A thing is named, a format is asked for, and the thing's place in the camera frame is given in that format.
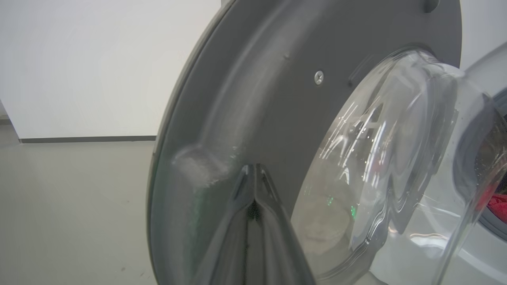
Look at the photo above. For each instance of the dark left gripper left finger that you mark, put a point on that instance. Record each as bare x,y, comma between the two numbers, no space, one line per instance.
225,245

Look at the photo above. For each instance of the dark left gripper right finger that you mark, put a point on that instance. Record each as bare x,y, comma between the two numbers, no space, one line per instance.
281,253

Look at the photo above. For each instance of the grey washing machine door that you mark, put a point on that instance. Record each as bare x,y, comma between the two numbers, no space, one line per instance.
257,99

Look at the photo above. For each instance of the red white basketball jersey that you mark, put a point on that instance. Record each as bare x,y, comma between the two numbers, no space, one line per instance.
500,206

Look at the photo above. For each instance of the silver Phillips screw head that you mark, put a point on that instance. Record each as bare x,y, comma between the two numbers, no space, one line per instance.
319,77

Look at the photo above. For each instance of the white front-load washing machine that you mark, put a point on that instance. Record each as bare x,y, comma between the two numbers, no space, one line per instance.
481,31

